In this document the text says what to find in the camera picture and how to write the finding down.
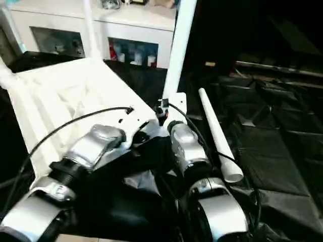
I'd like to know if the white plastic table leg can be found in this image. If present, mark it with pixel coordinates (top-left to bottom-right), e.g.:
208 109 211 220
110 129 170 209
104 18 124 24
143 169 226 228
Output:
0 55 13 77
160 0 198 102
197 87 245 184
84 0 103 62

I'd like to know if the white plastic table top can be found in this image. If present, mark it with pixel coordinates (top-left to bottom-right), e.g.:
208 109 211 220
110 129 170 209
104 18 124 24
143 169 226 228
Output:
0 57 163 193

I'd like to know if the white glass-door cabinet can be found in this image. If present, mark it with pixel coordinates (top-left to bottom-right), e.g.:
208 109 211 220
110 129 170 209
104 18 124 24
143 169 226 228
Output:
7 0 178 69

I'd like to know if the black plastic mat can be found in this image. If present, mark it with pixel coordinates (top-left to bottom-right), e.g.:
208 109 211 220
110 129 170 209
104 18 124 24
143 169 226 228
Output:
0 50 323 242

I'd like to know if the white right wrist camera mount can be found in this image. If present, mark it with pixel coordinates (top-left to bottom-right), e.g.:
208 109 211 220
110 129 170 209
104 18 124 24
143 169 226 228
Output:
161 92 188 127

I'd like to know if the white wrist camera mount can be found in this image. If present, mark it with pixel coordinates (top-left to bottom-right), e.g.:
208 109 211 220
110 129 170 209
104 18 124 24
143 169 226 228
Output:
110 107 159 150
161 92 188 127

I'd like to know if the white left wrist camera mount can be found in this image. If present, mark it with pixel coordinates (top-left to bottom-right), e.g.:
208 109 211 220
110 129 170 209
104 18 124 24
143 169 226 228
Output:
110 107 159 150

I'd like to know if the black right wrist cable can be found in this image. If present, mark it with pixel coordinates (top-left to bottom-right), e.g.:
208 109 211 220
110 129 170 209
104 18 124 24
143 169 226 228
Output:
157 98 262 235

